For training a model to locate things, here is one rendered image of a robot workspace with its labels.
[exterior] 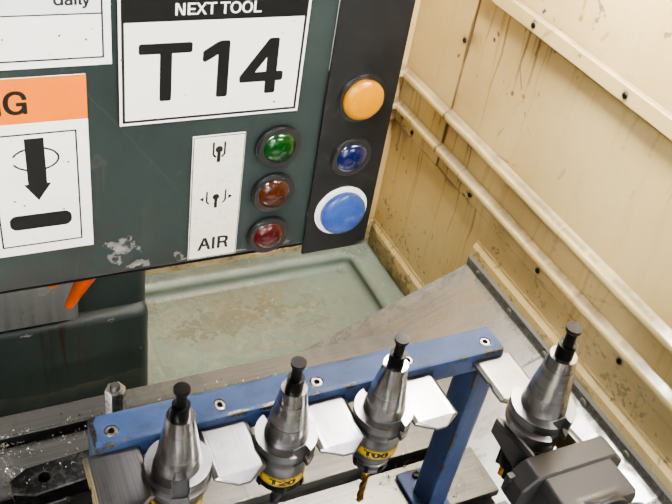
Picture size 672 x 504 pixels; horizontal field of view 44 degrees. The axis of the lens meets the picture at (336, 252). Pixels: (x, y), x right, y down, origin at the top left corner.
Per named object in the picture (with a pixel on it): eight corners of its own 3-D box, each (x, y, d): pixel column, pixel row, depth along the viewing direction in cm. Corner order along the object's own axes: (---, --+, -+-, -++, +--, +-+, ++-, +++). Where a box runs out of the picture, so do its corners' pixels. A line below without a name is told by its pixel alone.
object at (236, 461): (270, 478, 80) (271, 473, 79) (217, 493, 77) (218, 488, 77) (246, 423, 84) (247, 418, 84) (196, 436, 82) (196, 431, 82)
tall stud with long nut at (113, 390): (129, 451, 116) (128, 390, 108) (109, 456, 115) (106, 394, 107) (124, 436, 118) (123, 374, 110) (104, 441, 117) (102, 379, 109)
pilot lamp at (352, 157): (366, 173, 50) (372, 142, 49) (334, 177, 50) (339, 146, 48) (362, 167, 51) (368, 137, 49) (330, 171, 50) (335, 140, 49)
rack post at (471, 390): (460, 525, 115) (521, 381, 96) (427, 536, 113) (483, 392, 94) (426, 468, 121) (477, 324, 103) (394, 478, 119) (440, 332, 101)
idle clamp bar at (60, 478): (212, 466, 116) (215, 437, 112) (20, 533, 104) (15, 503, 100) (199, 440, 119) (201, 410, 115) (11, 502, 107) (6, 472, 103)
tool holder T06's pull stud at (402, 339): (398, 355, 83) (405, 330, 81) (407, 366, 82) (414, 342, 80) (384, 359, 82) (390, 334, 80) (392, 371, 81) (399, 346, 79)
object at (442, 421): (462, 424, 88) (463, 419, 88) (419, 436, 86) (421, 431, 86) (430, 377, 93) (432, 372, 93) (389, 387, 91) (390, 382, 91)
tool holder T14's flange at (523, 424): (541, 388, 84) (548, 371, 83) (581, 432, 80) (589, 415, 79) (492, 407, 81) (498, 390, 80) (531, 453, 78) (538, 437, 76)
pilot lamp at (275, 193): (290, 208, 50) (294, 178, 48) (256, 213, 49) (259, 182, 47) (286, 202, 50) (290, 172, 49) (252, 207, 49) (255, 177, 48)
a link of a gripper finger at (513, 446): (503, 412, 82) (539, 461, 77) (495, 432, 84) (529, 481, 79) (490, 415, 81) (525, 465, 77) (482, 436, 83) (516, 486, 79)
